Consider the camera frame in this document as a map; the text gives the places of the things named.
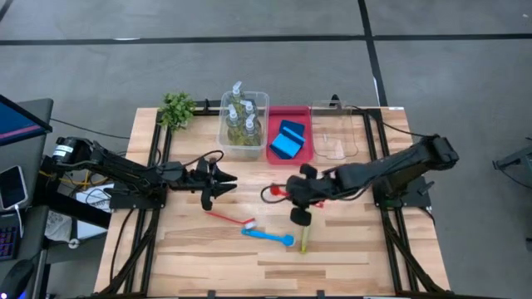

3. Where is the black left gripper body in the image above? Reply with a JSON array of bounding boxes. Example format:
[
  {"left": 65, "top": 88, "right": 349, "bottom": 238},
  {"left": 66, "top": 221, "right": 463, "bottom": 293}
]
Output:
[{"left": 165, "top": 162, "right": 214, "bottom": 212}]

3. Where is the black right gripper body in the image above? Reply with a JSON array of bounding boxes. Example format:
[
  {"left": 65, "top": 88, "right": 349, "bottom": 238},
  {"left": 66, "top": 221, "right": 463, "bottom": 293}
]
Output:
[{"left": 289, "top": 163, "right": 339, "bottom": 228}]

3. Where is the red dish brush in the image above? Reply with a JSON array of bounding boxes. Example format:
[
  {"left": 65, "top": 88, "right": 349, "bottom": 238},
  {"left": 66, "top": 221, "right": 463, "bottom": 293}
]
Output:
[
  {"left": 268, "top": 184, "right": 326, "bottom": 208},
  {"left": 204, "top": 210, "right": 258, "bottom": 231}
]

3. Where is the dark blue sponge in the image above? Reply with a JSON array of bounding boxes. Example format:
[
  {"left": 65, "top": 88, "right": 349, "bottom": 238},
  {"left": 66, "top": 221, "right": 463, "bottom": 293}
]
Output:
[
  {"left": 278, "top": 119, "right": 307, "bottom": 138},
  {"left": 268, "top": 145, "right": 292, "bottom": 161}
]

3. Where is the light blue sponge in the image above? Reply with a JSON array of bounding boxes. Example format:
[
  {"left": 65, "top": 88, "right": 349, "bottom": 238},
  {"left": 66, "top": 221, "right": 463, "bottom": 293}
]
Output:
[{"left": 270, "top": 130, "right": 307, "bottom": 159}]

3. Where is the yellow-green dish brush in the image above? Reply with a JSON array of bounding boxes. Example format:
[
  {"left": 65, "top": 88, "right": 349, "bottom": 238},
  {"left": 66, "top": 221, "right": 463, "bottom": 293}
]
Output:
[{"left": 299, "top": 224, "right": 313, "bottom": 255}]

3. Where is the blue dish brush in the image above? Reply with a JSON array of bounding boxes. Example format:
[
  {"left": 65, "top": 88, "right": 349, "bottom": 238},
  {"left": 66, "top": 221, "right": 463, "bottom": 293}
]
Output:
[{"left": 241, "top": 228, "right": 297, "bottom": 248}]

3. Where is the yellow dish soap bottle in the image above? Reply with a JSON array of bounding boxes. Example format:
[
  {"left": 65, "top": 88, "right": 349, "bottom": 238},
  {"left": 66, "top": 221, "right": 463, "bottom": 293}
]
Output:
[
  {"left": 240, "top": 99, "right": 259, "bottom": 122},
  {"left": 224, "top": 103, "right": 244, "bottom": 145},
  {"left": 242, "top": 114, "right": 264, "bottom": 147},
  {"left": 228, "top": 80, "right": 247, "bottom": 110}
]

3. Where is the red plastic tray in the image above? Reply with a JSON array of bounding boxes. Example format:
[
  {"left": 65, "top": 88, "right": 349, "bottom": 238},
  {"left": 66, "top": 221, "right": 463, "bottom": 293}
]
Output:
[{"left": 265, "top": 105, "right": 315, "bottom": 166}]

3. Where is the tall clear plastic bin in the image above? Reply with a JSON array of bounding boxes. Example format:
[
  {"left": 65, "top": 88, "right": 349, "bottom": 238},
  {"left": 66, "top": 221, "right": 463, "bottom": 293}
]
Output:
[{"left": 218, "top": 90, "right": 271, "bottom": 161}]

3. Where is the green potted plant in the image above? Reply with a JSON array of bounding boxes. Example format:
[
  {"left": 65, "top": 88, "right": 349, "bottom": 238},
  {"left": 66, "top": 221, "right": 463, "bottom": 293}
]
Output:
[{"left": 159, "top": 91, "right": 197, "bottom": 131}]

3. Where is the white paper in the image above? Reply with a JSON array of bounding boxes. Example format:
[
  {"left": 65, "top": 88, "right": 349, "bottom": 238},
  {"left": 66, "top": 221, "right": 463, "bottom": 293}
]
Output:
[{"left": 43, "top": 182, "right": 114, "bottom": 244}]

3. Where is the grey side desk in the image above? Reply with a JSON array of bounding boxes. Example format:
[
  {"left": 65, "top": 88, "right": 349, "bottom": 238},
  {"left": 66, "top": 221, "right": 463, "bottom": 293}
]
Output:
[{"left": 0, "top": 97, "right": 55, "bottom": 299}]

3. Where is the smartphone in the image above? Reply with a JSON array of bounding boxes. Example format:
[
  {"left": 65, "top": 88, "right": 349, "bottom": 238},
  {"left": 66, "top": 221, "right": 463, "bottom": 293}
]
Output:
[{"left": 0, "top": 164, "right": 30, "bottom": 212}]

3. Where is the computer monitor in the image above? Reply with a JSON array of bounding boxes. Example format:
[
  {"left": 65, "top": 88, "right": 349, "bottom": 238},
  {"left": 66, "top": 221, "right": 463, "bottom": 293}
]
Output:
[{"left": 0, "top": 93, "right": 54, "bottom": 147}]

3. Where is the black keyboard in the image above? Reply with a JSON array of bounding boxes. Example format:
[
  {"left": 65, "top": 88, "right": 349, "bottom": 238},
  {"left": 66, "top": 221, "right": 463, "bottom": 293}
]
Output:
[{"left": 0, "top": 226, "right": 20, "bottom": 262}]

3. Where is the black computer mouse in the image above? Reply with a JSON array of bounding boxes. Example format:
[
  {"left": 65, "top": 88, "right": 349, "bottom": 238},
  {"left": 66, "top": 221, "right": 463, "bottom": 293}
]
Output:
[{"left": 0, "top": 259, "right": 36, "bottom": 299}]

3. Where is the grey chair base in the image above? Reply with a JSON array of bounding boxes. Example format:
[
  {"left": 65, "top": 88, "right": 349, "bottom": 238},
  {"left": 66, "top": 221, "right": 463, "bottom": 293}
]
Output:
[{"left": 492, "top": 139, "right": 532, "bottom": 184}]

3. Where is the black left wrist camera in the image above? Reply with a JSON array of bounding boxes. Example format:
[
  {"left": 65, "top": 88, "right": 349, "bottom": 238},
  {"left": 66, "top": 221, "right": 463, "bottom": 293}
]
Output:
[{"left": 195, "top": 156, "right": 214, "bottom": 175}]

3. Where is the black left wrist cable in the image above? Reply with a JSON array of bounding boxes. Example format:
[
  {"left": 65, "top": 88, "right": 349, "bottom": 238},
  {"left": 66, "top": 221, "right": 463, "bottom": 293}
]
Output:
[{"left": 182, "top": 149, "right": 226, "bottom": 169}]

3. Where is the clear bin with handles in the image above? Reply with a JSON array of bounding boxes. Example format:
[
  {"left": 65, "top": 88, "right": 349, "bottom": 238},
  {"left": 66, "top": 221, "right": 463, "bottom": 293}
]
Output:
[{"left": 310, "top": 99, "right": 360, "bottom": 161}]

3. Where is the black aluminium table frame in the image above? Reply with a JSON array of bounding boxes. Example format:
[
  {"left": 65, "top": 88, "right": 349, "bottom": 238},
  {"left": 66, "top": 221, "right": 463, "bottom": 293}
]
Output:
[{"left": 95, "top": 98, "right": 452, "bottom": 299}]

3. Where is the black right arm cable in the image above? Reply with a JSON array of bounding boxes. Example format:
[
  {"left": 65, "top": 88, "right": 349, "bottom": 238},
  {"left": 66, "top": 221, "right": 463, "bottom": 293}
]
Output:
[{"left": 343, "top": 105, "right": 426, "bottom": 138}]

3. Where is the yellow cable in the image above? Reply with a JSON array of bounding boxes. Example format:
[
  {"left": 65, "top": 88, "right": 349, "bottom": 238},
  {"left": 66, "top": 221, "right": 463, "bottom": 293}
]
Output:
[{"left": 49, "top": 170, "right": 105, "bottom": 188}]

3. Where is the black floor cable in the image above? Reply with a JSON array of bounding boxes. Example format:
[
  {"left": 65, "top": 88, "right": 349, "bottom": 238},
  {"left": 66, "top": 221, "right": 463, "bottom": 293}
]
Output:
[{"left": 49, "top": 117, "right": 131, "bottom": 140}]

